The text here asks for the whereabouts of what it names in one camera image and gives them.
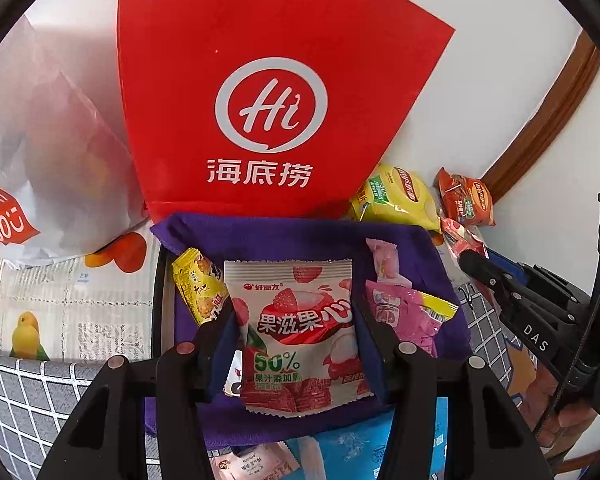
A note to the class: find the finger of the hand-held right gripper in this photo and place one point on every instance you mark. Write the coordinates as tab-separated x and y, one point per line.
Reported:
517	275
520	317

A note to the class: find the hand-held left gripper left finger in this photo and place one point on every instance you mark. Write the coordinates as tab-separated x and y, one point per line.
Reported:
220	355

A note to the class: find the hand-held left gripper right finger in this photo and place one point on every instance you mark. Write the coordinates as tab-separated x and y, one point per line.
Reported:
375	352

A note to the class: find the pink snack packet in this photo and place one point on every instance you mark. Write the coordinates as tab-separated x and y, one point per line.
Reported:
410	317

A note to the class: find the red snack packet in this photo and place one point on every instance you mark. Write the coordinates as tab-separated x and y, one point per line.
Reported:
460	237

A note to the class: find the white strawberry jelly packet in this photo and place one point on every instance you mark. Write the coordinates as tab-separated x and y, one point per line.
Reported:
290	320

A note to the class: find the person's right hand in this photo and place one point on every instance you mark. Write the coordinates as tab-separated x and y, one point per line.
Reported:
572	422

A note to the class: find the small yellow snack packet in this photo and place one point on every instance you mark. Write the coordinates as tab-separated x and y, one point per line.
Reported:
197	280

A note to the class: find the pale pink candy packet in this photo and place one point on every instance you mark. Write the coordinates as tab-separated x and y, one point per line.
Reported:
385	262

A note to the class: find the orange chip bag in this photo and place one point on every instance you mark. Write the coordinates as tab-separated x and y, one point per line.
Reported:
467	197

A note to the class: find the blue tissue pack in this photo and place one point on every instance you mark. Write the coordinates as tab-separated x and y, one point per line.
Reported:
380	452

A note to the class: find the pink white biscuit packet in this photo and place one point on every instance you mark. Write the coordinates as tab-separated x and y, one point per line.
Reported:
262	462

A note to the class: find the purple cloth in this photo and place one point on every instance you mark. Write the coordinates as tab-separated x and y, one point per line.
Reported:
300	240

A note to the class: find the yellow chip bag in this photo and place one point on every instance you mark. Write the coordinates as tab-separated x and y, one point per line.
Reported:
400	197

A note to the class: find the fruit print mat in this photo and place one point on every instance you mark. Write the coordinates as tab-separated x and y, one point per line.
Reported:
80	310

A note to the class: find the grey checked blanket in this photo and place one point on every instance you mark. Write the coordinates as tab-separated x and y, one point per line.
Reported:
20	400

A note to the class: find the white plastic bag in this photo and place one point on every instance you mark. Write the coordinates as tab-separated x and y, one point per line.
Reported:
45	160

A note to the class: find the red paper bag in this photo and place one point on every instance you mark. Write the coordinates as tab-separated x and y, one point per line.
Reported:
280	60

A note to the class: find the wooden door frame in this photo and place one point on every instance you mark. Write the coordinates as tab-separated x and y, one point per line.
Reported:
555	110

